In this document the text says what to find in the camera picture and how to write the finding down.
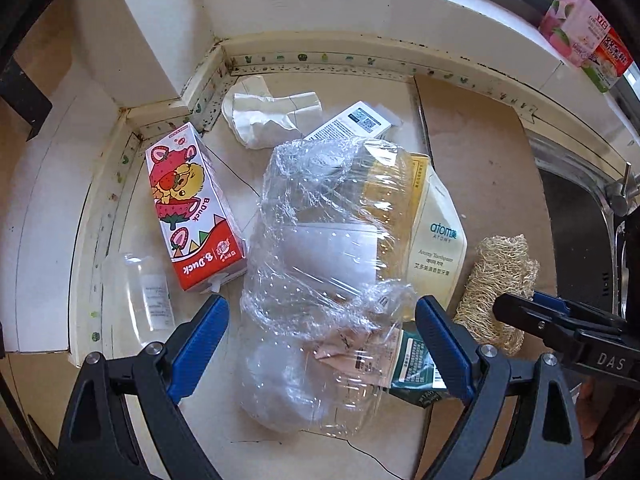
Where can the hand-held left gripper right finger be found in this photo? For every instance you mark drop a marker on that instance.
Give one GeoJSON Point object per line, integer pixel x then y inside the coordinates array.
{"type": "Point", "coordinates": [445, 345]}

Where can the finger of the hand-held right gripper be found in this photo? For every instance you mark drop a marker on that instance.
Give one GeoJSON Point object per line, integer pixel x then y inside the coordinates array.
{"type": "Point", "coordinates": [530, 320]}
{"type": "Point", "coordinates": [555, 304]}

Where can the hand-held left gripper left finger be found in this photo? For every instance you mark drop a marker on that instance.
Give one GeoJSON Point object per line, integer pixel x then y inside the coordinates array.
{"type": "Point", "coordinates": [200, 345]}

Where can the cream toothpaste box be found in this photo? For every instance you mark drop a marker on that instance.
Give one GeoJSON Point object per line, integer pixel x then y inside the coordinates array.
{"type": "Point", "coordinates": [440, 240]}

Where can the crushed clear plastic bottle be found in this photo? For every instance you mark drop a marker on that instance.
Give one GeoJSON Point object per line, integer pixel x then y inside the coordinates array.
{"type": "Point", "coordinates": [310, 260]}

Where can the red strawberry milk carton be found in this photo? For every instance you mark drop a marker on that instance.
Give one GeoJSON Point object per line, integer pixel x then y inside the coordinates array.
{"type": "Point", "coordinates": [190, 200]}

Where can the green packet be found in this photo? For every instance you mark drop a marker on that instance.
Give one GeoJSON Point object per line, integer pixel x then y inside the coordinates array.
{"type": "Point", "coordinates": [415, 370]}

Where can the loofah sponge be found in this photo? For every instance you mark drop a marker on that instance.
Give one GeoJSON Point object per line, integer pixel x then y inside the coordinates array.
{"type": "Point", "coordinates": [495, 270]}

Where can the clear plastic container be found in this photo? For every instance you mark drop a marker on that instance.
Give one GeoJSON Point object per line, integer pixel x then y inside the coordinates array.
{"type": "Point", "coordinates": [145, 300]}

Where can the stainless steel sink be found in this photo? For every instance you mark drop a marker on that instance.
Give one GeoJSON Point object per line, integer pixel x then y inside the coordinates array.
{"type": "Point", "coordinates": [575, 230]}

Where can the beige paper wrapper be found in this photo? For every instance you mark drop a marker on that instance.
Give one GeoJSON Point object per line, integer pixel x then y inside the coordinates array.
{"type": "Point", "coordinates": [360, 360]}

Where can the metal faucet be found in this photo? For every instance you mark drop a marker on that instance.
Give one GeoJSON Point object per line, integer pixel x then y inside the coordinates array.
{"type": "Point", "coordinates": [622, 195]}

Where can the brown cardboard sheet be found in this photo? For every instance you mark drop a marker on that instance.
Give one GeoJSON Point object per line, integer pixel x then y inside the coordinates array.
{"type": "Point", "coordinates": [480, 160]}

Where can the crumpled white paper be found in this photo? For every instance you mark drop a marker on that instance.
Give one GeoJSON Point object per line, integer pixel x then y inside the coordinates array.
{"type": "Point", "coordinates": [260, 115]}

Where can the white printed box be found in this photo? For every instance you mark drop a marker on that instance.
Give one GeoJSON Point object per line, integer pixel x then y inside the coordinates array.
{"type": "Point", "coordinates": [350, 122]}

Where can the red and green pouch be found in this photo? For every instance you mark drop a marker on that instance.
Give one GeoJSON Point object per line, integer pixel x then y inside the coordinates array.
{"type": "Point", "coordinates": [607, 60]}

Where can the pink drink carton pack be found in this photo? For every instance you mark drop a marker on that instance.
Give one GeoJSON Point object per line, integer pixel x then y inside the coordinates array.
{"type": "Point", "coordinates": [570, 20]}

